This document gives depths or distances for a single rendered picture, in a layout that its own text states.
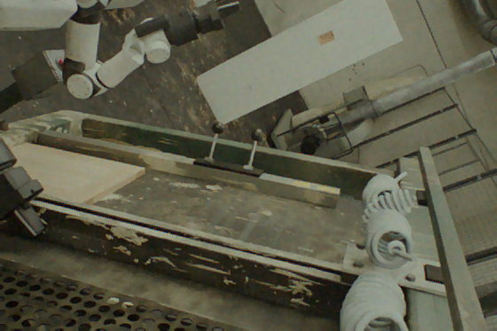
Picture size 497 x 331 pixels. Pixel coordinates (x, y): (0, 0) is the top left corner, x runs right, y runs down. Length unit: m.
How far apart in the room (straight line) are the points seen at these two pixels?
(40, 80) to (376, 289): 1.51
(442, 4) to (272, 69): 4.93
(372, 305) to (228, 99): 4.69
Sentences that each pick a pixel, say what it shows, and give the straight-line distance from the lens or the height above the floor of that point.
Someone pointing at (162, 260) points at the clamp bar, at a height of 1.47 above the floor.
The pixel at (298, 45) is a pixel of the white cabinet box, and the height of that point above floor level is 1.14.
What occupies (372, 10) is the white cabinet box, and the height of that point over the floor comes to 1.91.
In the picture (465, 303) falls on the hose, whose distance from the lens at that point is 0.46.
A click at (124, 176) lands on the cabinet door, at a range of 1.33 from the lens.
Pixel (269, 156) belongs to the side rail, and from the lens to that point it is 1.57.
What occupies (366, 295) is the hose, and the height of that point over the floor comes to 1.85.
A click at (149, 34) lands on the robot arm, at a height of 1.40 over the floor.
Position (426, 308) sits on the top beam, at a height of 1.87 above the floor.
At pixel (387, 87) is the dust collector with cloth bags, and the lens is 6.97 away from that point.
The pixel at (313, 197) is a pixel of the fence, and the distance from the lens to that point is 1.32.
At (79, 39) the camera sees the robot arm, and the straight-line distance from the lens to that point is 1.46.
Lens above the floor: 1.98
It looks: 21 degrees down
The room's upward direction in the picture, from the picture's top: 66 degrees clockwise
